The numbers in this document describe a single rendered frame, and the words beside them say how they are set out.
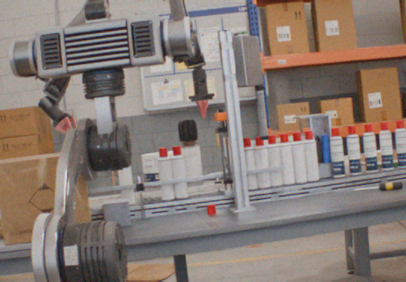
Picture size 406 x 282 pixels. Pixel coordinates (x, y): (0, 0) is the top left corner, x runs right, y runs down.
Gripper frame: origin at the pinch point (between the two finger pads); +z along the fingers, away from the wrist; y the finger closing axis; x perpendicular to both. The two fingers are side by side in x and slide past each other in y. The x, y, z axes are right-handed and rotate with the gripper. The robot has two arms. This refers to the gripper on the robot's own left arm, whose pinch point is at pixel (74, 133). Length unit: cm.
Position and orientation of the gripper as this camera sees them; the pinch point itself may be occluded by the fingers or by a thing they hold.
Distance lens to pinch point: 281.2
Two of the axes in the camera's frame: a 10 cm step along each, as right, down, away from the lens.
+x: -7.0, 7.1, 0.4
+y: 0.2, -0.4, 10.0
